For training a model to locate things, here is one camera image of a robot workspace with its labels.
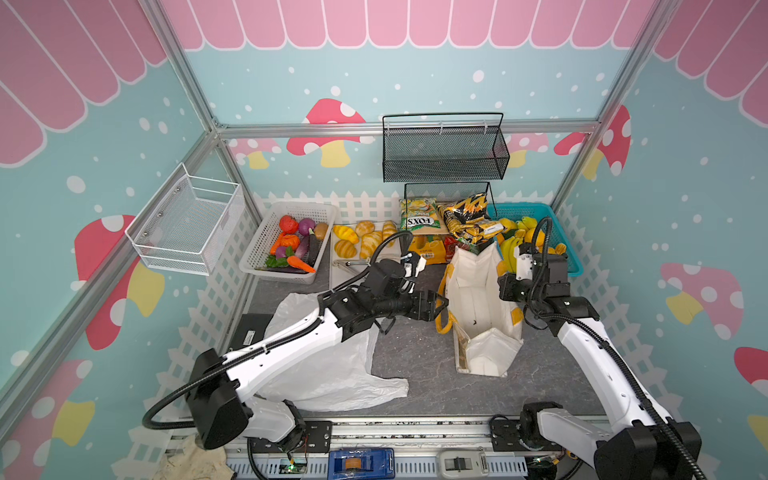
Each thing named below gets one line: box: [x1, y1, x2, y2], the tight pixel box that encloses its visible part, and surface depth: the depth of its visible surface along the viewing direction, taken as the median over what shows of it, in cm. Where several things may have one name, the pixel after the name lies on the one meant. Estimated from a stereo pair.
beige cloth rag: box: [153, 435, 236, 480], surface depth 71 cm
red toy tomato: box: [279, 215, 299, 235], surface depth 115 cm
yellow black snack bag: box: [443, 193, 504, 243], surface depth 98 cm
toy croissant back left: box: [333, 225, 359, 244], surface depth 118 cm
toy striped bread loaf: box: [360, 231, 383, 259], surface depth 114 cm
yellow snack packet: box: [408, 236, 447, 265], surface depth 106 cm
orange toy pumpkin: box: [280, 234, 301, 250], surface depth 111 cm
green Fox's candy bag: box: [400, 198, 441, 231], surface depth 99 cm
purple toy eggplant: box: [296, 235, 310, 260], surface depth 111 cm
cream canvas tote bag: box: [435, 243, 523, 377], surface depth 86 cm
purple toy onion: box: [298, 218, 316, 236], surface depth 115 cm
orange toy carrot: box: [287, 256, 316, 273], surface depth 99 cm
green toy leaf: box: [266, 255, 289, 268], surface depth 108 cm
